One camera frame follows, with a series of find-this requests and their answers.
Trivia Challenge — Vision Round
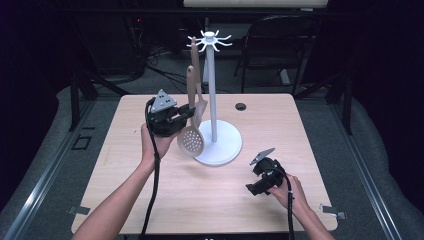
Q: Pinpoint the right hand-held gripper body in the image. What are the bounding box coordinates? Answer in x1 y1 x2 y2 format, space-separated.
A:
249 147 287 191

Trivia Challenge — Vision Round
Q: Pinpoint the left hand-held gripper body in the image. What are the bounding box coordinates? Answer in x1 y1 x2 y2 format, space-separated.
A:
145 88 188 138

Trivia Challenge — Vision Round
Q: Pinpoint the beige perforated skimmer spoon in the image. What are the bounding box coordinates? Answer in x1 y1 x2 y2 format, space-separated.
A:
176 65 206 158

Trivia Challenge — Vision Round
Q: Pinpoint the white utensil hook stand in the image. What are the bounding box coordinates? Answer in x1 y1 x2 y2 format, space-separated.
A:
186 29 243 167

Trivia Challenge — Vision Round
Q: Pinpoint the beige solid spatula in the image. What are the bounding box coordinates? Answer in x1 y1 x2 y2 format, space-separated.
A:
190 36 208 129

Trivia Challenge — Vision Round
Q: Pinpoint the person's left hand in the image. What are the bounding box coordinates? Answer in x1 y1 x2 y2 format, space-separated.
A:
140 124 178 164

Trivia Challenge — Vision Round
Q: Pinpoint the person's right hand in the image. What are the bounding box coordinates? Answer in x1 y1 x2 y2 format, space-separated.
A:
268 174 309 215

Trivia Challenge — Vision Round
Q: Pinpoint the white table leg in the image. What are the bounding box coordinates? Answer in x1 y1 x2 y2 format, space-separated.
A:
279 68 292 86

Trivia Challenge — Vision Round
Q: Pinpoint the dark equipment with red light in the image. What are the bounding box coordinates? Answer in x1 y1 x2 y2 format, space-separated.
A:
128 16 148 44

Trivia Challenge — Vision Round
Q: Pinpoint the black folding chair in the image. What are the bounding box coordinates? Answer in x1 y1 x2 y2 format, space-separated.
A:
234 14 321 96

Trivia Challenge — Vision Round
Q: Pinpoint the black floor cable bundle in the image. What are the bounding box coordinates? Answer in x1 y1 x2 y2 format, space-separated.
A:
146 46 208 94

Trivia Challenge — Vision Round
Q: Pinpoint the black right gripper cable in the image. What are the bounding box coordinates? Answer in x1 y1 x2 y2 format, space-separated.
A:
273 166 297 240

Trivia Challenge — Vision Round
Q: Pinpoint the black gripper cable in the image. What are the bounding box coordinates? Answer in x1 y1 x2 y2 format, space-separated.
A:
273 166 297 240
139 97 162 240

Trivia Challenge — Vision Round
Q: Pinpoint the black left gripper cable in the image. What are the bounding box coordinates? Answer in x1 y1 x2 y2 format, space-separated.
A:
139 97 162 240

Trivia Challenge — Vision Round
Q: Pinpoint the grey metal table bracket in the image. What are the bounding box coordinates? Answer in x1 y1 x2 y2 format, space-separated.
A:
67 205 91 216
319 203 348 221

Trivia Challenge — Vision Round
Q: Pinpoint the black metal frame stand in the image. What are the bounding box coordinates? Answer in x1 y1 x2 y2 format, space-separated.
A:
68 66 131 133
293 69 354 136

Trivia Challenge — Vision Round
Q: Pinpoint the aluminium floor rail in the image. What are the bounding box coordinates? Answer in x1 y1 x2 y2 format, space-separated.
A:
328 99 404 240
3 99 98 240

